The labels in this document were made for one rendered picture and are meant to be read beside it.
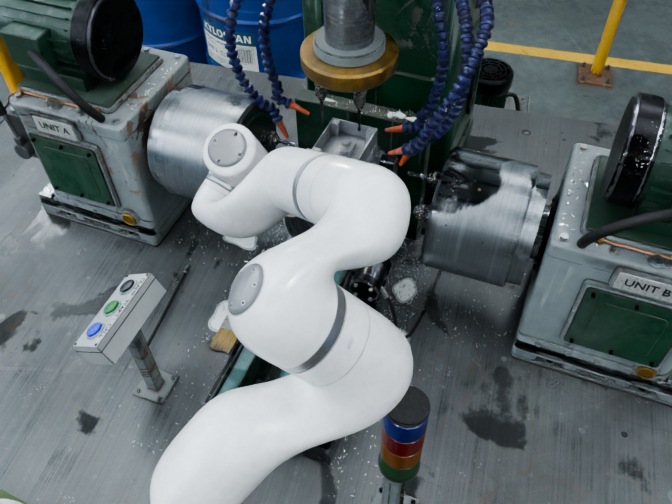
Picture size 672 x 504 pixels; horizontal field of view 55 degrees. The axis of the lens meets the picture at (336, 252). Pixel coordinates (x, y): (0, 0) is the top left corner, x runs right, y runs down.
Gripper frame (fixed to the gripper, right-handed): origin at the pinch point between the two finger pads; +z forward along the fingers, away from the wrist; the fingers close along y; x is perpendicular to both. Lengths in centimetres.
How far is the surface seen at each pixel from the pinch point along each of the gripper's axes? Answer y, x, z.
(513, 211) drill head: 41.8, 10.1, -0.6
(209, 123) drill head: -21.2, 12.3, -0.6
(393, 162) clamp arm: 20.6, 9.7, -13.1
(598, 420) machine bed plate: 68, -20, 22
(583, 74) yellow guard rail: 54, 147, 206
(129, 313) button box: -15.5, -28.4, -14.3
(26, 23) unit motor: -58, 19, -15
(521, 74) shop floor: 24, 141, 207
